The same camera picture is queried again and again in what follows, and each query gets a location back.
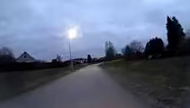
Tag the street lamp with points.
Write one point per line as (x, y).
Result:
(70, 55)

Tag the house with pale gable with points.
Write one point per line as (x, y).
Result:
(25, 58)

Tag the bare tree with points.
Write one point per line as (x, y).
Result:
(6, 53)
(136, 47)

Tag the grass field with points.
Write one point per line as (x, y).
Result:
(159, 77)

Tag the slender tree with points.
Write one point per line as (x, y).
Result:
(109, 50)

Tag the dark hedge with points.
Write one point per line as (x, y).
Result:
(34, 65)

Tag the grass verge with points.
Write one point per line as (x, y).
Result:
(22, 82)

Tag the grey asphalt path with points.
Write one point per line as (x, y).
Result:
(83, 94)

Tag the tall dark conifer trees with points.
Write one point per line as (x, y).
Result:
(175, 35)

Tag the small dark tree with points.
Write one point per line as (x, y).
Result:
(89, 58)

